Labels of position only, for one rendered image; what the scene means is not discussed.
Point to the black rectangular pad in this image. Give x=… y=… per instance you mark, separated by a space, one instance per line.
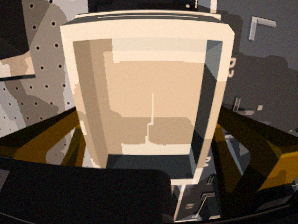
x=105 y=5

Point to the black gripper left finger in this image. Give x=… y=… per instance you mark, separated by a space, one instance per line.
x=33 y=142

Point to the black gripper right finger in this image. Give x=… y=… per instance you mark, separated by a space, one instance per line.
x=273 y=163

